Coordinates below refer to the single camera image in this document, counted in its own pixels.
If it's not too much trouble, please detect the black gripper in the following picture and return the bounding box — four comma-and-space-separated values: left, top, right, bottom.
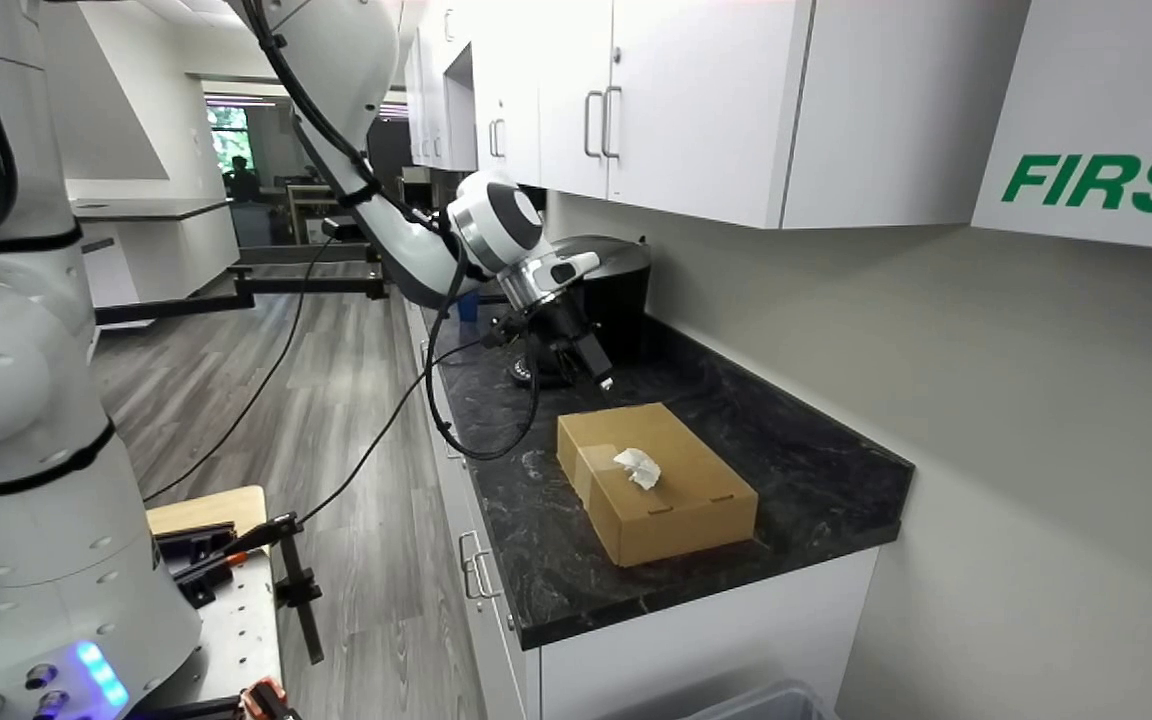
510, 249, 617, 396

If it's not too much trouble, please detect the white paper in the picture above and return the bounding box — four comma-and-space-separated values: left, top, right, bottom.
608, 442, 668, 492

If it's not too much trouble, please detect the brown cardboard box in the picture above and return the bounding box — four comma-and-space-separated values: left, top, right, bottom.
552, 401, 766, 573

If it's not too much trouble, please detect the black countertop appliance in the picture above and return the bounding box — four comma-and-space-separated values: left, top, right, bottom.
552, 236, 653, 360

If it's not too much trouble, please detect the wooden background table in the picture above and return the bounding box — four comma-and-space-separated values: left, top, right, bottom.
280, 177, 380, 249

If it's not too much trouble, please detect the white base cabinet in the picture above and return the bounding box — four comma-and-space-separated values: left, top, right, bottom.
400, 294, 880, 720

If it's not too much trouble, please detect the white upper cabinet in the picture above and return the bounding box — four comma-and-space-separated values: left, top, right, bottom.
409, 0, 1034, 233

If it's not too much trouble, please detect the black clamp stand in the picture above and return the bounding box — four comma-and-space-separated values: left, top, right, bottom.
154, 512, 329, 666

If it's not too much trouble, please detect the wooden board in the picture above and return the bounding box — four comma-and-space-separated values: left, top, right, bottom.
146, 485, 274, 544

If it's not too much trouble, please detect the white perforated table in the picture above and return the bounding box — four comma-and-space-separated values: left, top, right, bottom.
131, 534, 289, 720

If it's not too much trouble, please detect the white island counter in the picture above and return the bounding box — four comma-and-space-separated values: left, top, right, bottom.
70, 0, 245, 312

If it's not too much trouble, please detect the white first aid cabinet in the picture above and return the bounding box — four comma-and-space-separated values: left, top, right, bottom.
972, 0, 1152, 255

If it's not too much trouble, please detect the thin black cable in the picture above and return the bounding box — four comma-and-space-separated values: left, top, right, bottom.
291, 352, 445, 530

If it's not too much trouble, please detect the black floor cable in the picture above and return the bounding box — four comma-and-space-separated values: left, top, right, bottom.
140, 251, 320, 512

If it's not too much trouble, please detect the red handled tool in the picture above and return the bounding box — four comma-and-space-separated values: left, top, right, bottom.
238, 676, 302, 720

